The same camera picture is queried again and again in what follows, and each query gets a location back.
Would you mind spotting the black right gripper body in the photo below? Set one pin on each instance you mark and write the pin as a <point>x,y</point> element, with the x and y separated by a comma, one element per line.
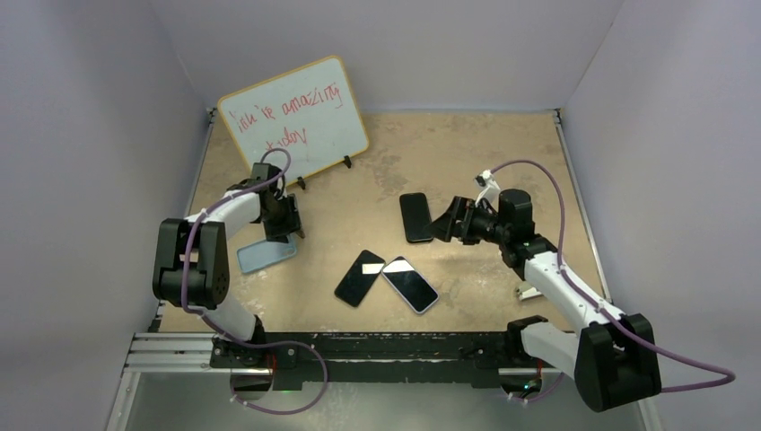
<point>479,224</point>

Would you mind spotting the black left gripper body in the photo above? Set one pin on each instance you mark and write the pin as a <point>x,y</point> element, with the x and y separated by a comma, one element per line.
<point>284,221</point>

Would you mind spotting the black phone with white sticker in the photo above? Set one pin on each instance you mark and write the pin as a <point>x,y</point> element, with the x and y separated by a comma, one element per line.
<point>359,278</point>

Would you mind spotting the aluminium frame rail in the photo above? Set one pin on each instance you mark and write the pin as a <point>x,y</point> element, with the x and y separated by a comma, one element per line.
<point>169,352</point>

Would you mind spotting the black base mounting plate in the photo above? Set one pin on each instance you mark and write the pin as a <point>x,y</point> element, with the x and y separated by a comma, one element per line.
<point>482,360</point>

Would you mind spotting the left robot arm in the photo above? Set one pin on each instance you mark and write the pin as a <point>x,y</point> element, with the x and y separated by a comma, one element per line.
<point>191,267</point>

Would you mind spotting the white board with yellow frame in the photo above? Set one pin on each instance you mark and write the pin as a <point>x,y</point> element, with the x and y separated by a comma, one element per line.
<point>310,112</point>

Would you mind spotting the light blue phone case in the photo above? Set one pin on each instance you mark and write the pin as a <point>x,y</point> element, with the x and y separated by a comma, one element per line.
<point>263,254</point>

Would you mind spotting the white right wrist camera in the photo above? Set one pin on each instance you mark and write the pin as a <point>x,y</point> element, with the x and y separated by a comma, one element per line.
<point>489,189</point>

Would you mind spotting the lavender phone case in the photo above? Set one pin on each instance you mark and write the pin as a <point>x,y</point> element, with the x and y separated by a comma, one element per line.
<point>410,284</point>

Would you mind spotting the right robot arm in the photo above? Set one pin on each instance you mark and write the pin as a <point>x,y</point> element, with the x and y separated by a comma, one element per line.
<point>608,367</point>

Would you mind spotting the black phone case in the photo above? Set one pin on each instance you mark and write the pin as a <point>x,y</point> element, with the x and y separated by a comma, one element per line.
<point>416,217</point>

